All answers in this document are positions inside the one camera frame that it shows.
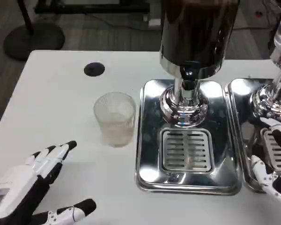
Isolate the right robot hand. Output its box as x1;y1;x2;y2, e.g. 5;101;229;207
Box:
251;116;281;209

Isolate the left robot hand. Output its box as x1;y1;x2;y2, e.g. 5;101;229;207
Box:
0;140;97;225

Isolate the slotted steel drip grid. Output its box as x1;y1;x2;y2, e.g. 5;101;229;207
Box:
263;130;281;169
163;130;214;171

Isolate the steel drip tray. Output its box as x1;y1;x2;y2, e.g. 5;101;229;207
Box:
135;79;243;196
228;78;281;194

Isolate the drink dispenser with steel body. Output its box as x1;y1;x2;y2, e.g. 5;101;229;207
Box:
249;0;281;125

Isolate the clear ribbed glass cup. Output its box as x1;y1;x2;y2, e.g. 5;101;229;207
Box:
93;92;137;148

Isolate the drink dispenser with dark tank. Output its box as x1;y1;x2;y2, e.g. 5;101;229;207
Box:
159;0;240;128

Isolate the black round stand base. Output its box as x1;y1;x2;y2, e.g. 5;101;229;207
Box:
3;22;66;62

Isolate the white power strip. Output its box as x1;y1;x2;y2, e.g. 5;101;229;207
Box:
142;15;162;27

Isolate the black cable grommet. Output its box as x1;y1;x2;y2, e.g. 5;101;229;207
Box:
83;61;106;77

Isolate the black floor cable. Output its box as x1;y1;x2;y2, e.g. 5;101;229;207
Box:
85;11;162;30

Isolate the black desk frame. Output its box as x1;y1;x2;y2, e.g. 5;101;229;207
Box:
34;0;151;14

